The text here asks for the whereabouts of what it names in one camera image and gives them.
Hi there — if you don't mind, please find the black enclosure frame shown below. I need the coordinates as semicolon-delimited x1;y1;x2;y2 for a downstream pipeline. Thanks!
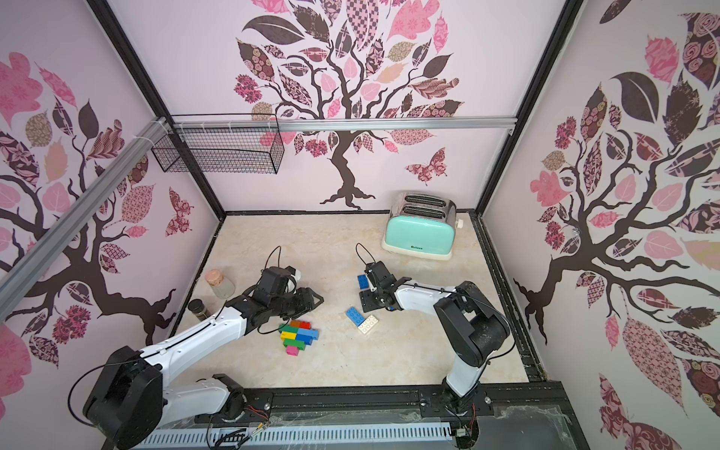
83;0;586;450

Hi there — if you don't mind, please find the light green lego brick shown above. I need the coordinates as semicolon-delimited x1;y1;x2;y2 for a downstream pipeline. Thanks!
283;339;306;351

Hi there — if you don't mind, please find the aluminium rail back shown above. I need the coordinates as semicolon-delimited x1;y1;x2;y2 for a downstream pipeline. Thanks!
172;116;518;132

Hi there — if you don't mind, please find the small dark labelled bottle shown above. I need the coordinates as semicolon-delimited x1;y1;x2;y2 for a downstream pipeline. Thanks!
187;298;212;322

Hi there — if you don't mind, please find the dark green brick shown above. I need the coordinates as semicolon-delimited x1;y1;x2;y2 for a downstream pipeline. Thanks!
279;325;298;335

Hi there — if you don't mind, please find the white lego plate brick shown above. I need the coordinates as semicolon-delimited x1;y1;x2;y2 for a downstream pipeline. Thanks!
357;315;379;335

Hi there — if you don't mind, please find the light blue 2x4 brick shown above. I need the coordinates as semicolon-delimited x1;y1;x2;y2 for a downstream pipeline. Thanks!
345;307;366;327

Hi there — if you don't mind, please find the white vented base strip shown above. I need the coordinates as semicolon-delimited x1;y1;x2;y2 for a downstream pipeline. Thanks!
136;422;454;449

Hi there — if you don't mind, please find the cork stoppered glass bottle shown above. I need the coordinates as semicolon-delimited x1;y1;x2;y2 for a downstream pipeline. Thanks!
204;269;236;300

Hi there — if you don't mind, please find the black wire basket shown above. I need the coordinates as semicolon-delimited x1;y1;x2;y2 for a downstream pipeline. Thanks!
152;112;285;174

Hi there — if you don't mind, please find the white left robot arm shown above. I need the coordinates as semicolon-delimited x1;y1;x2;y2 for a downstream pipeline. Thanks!
82;288;324;449

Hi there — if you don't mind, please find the aluminium rail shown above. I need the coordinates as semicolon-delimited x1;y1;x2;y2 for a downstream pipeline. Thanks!
1;117;169;319
172;116;518;132

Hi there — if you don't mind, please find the blue 2x3 lego brick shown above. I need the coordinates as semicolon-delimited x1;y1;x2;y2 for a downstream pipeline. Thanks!
357;275;369;291

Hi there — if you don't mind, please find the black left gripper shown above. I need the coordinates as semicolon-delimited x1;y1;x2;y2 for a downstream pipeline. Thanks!
272;288;327;321

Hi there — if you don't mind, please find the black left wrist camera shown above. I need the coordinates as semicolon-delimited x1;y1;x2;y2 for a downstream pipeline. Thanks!
254;266;301;299

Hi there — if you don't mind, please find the yellow lego brick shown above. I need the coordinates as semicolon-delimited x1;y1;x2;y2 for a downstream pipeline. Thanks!
280;331;297;341

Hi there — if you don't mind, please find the mint green toaster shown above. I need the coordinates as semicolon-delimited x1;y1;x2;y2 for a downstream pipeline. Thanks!
381;191;463;261

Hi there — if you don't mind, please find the aluminium rail left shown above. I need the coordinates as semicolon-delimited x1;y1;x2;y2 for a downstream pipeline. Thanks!
1;117;169;319

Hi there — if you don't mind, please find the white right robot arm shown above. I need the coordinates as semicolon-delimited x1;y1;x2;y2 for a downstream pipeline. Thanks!
359;261;512;402

